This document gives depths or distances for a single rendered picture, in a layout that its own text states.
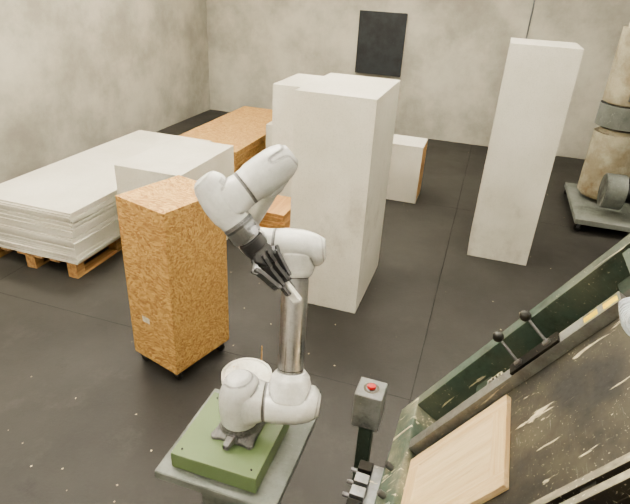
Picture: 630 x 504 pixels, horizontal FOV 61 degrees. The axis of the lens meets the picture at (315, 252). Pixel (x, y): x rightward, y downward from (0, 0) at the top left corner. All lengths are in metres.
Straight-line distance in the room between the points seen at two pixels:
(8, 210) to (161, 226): 2.39
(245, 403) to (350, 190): 2.27
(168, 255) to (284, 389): 1.42
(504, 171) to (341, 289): 2.01
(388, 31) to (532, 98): 4.86
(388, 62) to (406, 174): 3.43
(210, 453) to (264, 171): 1.20
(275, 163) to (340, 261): 2.85
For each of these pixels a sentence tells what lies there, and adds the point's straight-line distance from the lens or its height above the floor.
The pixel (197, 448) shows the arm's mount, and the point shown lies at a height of 0.82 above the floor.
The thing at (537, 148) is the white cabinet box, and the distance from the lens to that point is 5.32.
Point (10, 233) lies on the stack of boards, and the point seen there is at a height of 0.31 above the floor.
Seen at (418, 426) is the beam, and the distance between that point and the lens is 2.29.
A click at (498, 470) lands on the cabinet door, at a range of 1.68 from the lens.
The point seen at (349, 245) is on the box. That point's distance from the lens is 4.17.
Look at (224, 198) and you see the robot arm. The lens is 1.44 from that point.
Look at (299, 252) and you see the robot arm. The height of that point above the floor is 1.58.
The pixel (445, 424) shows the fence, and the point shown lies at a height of 1.07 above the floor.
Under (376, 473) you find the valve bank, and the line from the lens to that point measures 2.29.
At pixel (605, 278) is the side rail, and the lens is 1.99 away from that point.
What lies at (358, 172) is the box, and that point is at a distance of 3.93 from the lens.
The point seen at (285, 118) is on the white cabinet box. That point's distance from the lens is 5.90.
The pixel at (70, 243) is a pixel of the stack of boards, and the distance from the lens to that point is 4.96.
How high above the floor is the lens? 2.48
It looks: 28 degrees down
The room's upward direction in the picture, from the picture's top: 3 degrees clockwise
